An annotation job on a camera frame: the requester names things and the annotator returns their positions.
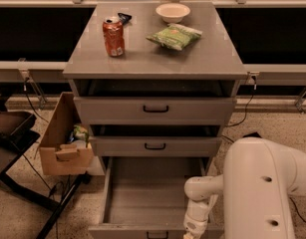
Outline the grey top drawer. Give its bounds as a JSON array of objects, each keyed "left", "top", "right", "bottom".
[{"left": 74, "top": 97, "right": 235, "bottom": 125}]

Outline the metal railing frame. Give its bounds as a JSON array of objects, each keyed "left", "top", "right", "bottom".
[{"left": 0, "top": 0, "right": 306, "bottom": 115}]

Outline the black cable at left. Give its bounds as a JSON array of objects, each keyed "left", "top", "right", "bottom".
[{"left": 22, "top": 77, "right": 51, "bottom": 124}]

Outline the dark blue snack wrapper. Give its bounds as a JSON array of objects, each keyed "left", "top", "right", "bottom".
[{"left": 118, "top": 13, "right": 132, "bottom": 25}]

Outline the black power adapter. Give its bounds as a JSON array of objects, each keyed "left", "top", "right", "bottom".
[{"left": 243, "top": 132, "right": 262, "bottom": 138}]

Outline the grey drawer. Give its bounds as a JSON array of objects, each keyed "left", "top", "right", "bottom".
[
  {"left": 88, "top": 156, "right": 226, "bottom": 239},
  {"left": 90, "top": 136, "right": 221, "bottom": 157},
  {"left": 74, "top": 97, "right": 235, "bottom": 125}
]

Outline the black adapter cable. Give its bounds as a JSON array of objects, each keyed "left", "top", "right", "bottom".
[{"left": 221, "top": 134, "right": 306, "bottom": 228}]

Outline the orange soda can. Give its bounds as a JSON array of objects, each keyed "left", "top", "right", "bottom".
[{"left": 103, "top": 16, "right": 125, "bottom": 57}]

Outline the grey middle drawer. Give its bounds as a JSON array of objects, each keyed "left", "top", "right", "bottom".
[{"left": 90, "top": 136, "right": 221, "bottom": 157}]

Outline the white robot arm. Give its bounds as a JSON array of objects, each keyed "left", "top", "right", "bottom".
[{"left": 183, "top": 137, "right": 306, "bottom": 239}]

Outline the white bowl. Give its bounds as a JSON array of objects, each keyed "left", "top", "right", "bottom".
[{"left": 155, "top": 3, "right": 190, "bottom": 23}]

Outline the grey drawer cabinet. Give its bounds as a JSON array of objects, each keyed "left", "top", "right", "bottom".
[{"left": 62, "top": 1, "right": 249, "bottom": 177}]

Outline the green snack bag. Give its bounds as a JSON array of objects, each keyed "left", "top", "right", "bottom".
[{"left": 147, "top": 23, "right": 202, "bottom": 51}]

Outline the green packet in box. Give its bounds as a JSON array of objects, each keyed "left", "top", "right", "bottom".
[{"left": 68, "top": 124, "right": 90, "bottom": 146}]

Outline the grey bottom drawer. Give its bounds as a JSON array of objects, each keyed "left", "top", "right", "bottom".
[{"left": 88, "top": 156, "right": 226, "bottom": 239}]

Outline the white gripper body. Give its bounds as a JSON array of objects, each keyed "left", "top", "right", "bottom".
[{"left": 183, "top": 214, "right": 208, "bottom": 239}]

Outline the brown cardboard box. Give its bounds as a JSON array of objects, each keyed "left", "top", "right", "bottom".
[{"left": 39, "top": 93, "right": 94, "bottom": 175}]

